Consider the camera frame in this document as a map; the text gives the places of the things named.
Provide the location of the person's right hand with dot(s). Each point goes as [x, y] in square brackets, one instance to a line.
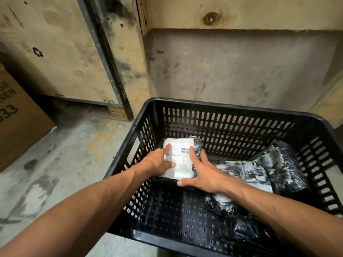
[207, 177]

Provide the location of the person's left hand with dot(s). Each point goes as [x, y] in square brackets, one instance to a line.
[154, 163]

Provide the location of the person's right thumb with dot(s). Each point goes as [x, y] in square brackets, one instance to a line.
[187, 181]

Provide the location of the person's left thumb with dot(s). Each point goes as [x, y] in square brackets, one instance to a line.
[168, 165]

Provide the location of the person's right middle finger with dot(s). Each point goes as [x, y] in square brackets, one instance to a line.
[205, 159]

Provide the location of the black parcel with white label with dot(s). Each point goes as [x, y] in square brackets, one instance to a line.
[180, 157]

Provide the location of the person's right forearm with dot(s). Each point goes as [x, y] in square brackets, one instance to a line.
[278, 211]

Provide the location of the person's left forearm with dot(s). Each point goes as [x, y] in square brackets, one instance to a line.
[80, 208]

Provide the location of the black plastic crate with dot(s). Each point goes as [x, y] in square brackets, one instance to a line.
[187, 216]

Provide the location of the black bag with white label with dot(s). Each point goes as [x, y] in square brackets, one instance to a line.
[241, 181]

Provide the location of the black wrapped parcel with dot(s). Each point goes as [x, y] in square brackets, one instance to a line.
[285, 168]

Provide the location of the plywood crate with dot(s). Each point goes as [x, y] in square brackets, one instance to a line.
[241, 50]

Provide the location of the brown cardboard box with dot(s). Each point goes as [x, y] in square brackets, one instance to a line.
[18, 123]

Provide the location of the wooden crate with metal edge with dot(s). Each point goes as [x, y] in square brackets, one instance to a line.
[61, 50]

